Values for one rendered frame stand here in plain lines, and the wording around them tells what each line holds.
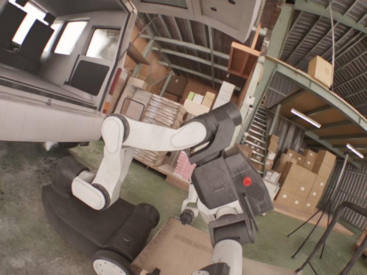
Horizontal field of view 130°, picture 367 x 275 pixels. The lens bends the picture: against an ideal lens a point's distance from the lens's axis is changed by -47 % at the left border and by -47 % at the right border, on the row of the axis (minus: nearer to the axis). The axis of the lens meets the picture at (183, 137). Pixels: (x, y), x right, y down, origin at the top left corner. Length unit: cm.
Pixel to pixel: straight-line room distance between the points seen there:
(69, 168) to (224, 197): 77
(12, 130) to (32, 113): 17
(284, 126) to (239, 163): 597
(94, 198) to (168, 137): 46
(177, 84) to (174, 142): 607
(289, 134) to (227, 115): 603
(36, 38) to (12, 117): 219
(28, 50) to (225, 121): 302
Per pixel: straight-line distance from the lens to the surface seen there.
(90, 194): 82
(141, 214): 99
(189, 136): 62
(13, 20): 305
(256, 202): 69
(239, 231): 58
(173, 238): 84
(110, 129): 70
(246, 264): 104
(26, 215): 108
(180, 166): 235
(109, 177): 79
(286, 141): 657
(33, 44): 316
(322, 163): 477
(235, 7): 133
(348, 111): 463
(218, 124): 65
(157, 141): 66
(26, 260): 89
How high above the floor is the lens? 75
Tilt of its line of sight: 3 degrees down
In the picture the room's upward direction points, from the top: 23 degrees clockwise
